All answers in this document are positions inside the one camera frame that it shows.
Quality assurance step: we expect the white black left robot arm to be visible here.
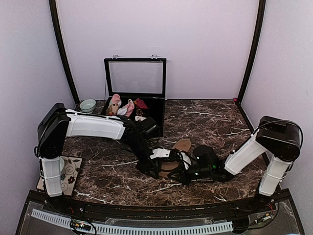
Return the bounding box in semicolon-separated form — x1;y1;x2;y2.
35;103;160;213

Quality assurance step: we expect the beige patterned rolled sock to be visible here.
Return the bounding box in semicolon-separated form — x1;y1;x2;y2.
106;103;119;116

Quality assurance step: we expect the black frame post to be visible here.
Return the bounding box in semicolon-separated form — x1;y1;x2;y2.
48;0;80;105
237;0;267;103

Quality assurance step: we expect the black front table rail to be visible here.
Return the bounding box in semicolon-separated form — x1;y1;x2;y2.
20;189;297;222

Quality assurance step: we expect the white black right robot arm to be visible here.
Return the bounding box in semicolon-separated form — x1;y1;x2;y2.
168;116;304;212

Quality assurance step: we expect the pale green bowl at back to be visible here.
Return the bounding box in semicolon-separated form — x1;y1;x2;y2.
79;99;96;114

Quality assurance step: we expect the floral placemat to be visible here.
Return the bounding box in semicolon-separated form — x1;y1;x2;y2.
36;156;82;197

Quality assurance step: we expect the small circuit board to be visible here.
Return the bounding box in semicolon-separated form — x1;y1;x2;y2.
70;219;91;231

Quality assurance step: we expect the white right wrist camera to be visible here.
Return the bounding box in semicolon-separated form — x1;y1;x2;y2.
178;151;192;170

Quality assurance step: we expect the tan ribbed sock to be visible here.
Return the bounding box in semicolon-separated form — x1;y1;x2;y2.
159;139;191;178

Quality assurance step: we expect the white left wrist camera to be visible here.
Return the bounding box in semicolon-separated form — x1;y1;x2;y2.
150;148;171;159

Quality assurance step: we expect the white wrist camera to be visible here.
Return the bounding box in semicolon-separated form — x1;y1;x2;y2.
178;151;192;170
150;148;171;159

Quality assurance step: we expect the brown patterned small sock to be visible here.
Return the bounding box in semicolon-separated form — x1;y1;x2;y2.
135;109;144;117

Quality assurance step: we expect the black right frame post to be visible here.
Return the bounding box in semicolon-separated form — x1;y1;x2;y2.
237;0;267;103

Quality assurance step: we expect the black box with glass lid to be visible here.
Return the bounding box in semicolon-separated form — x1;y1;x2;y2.
101;56;167;137

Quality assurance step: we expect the dark red folded sock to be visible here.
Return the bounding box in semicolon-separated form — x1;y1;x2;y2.
134;98;148;109

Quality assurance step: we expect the pale green bowl on mat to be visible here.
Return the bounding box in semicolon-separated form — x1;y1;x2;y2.
60;157;65;171

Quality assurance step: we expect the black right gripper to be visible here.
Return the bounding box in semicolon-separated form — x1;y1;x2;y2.
168;164;213;187

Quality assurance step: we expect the pink white rolled sock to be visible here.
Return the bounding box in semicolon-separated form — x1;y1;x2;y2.
117;99;135;117

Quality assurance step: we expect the white slotted cable duct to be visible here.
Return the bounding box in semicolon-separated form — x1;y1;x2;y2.
31;208;233;234

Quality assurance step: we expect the black left frame post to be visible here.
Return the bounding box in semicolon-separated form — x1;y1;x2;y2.
48;0;80;105

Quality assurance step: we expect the cream brown block sock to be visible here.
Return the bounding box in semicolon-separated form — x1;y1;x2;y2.
135;116;146;121

